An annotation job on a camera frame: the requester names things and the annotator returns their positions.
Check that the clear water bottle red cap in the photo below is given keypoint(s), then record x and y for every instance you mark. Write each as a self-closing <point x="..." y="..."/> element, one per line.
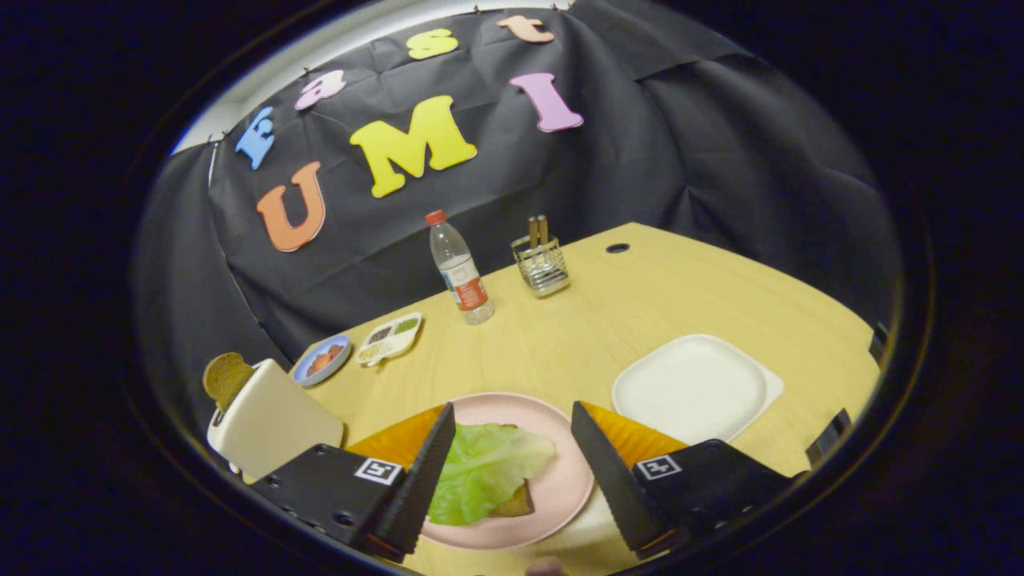
<point x="462" y="276"/>

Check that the bread slice with pink ham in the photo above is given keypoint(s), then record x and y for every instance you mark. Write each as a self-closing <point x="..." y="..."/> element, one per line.
<point x="518" y="506"/>

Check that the black table clamp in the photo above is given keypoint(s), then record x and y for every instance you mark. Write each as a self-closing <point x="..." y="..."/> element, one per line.
<point x="828" y="438"/>
<point x="878" y="344"/>

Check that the pink plate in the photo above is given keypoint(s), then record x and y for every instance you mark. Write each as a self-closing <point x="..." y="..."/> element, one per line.
<point x="564" y="488"/>

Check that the white toaster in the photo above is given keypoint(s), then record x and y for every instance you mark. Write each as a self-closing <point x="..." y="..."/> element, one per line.
<point x="276" y="420"/>

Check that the red food slices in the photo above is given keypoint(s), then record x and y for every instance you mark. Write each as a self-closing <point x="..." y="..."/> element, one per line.
<point x="324" y="360"/>

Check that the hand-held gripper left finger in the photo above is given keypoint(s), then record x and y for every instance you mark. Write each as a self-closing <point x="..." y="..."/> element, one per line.
<point x="420" y="488"/>

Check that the blue plate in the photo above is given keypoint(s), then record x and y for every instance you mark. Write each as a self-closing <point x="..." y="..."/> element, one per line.
<point x="302" y="378"/>

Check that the white divided condiment dish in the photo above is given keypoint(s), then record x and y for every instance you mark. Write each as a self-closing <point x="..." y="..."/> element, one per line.
<point x="389" y="339"/>

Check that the white square plate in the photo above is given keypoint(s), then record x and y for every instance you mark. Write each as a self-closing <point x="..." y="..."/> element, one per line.
<point x="692" y="388"/>

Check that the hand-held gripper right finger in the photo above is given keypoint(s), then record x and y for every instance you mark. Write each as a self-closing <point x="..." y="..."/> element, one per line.
<point x="612" y="488"/>

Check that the brown toast slice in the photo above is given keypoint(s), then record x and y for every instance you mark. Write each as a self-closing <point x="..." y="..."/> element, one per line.
<point x="226" y="378"/>

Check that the wooden utensil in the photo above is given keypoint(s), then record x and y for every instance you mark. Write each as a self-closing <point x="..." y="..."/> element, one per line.
<point x="534" y="232"/>
<point x="543" y="229"/>

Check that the green lettuce leaf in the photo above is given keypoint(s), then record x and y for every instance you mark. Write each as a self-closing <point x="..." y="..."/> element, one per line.
<point x="484" y="468"/>

